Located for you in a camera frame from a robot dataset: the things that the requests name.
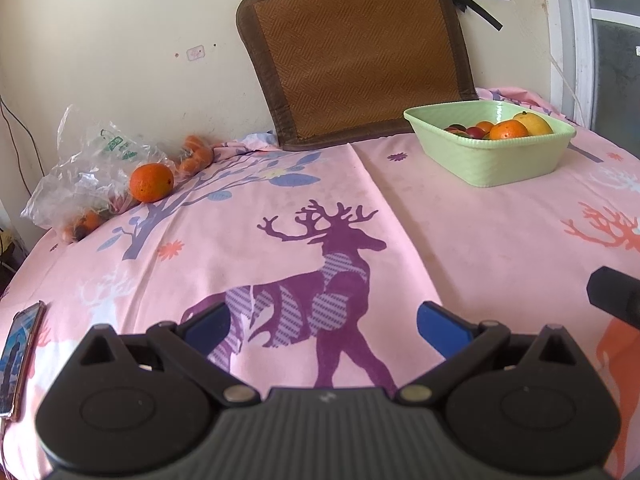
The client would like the large yellow grapefruit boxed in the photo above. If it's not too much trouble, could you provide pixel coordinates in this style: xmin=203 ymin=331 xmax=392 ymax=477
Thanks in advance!
xmin=513 ymin=112 xmax=553 ymax=136

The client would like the small orange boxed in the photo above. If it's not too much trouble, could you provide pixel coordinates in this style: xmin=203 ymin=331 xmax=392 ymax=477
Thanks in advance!
xmin=475 ymin=122 xmax=494 ymax=133

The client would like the red cherry tomato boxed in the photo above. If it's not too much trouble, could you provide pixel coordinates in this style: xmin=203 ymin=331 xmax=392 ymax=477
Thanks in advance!
xmin=465 ymin=127 xmax=487 ymax=140

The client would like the dark purple plum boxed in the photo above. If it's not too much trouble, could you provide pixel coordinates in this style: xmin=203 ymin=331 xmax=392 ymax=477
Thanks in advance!
xmin=445 ymin=124 xmax=466 ymax=136

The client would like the pink deer print tablecloth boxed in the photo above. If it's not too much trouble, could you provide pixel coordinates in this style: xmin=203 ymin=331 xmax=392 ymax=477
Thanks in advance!
xmin=1 ymin=129 xmax=639 ymax=479

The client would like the smartphone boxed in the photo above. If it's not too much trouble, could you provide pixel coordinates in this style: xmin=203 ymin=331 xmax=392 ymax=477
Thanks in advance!
xmin=0 ymin=301 xmax=47 ymax=420

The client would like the orange beside plastic bag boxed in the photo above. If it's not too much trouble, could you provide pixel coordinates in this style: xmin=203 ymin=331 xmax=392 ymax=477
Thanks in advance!
xmin=129 ymin=162 xmax=174 ymax=203

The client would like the light green plastic basket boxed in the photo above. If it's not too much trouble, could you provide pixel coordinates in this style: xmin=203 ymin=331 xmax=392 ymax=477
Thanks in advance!
xmin=404 ymin=101 xmax=576 ymax=188

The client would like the clear plastic bag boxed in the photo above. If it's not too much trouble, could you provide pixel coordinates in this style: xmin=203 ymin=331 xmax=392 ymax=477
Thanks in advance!
xmin=21 ymin=104 xmax=175 ymax=244

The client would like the glass sliding door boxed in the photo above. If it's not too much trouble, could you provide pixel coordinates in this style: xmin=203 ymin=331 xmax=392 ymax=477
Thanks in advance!
xmin=546 ymin=0 xmax=639 ymax=143

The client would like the brown woven seat cushion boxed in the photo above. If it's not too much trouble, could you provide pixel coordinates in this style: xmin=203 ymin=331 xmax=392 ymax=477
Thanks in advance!
xmin=235 ymin=0 xmax=477 ymax=151

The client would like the white wall socket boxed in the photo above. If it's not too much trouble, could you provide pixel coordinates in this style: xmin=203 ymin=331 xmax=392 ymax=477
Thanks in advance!
xmin=186 ymin=46 xmax=206 ymax=62

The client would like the black wall cable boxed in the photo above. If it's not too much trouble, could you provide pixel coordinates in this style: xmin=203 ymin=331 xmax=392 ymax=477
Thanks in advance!
xmin=0 ymin=94 xmax=48 ymax=196

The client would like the white power cable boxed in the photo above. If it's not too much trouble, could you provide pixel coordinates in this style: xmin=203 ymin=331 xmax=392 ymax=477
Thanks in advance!
xmin=479 ymin=0 xmax=589 ymax=126

